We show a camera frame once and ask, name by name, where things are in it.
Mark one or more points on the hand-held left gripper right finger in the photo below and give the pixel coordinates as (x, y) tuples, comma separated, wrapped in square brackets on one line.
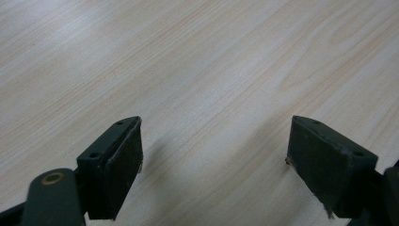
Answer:
[(326, 169)]

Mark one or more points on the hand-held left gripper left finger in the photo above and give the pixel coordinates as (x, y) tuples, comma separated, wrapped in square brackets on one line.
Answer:
[(113, 175)]

